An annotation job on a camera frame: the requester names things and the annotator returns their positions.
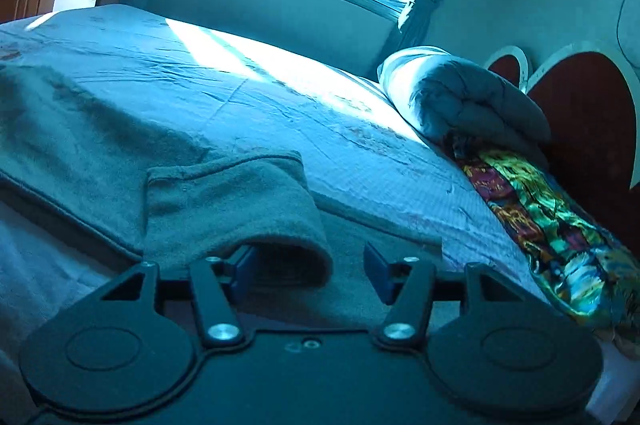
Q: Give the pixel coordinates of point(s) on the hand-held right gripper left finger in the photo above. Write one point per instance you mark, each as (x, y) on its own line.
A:
(246, 272)

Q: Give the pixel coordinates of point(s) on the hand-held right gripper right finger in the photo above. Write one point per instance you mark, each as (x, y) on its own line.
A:
(377, 274)

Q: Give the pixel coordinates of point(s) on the rolled light quilt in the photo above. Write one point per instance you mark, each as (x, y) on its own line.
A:
(465, 100)

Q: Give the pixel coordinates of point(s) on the red scalloped headboard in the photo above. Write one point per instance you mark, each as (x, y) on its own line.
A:
(585, 105)

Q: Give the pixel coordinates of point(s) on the bed with floral sheet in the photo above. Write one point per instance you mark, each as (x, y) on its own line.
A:
(300, 105)

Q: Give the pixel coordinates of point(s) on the colourful patterned blanket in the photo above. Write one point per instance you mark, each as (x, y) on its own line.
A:
(550, 225)

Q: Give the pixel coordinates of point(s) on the grey-green pants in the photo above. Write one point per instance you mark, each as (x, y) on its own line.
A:
(100, 145)

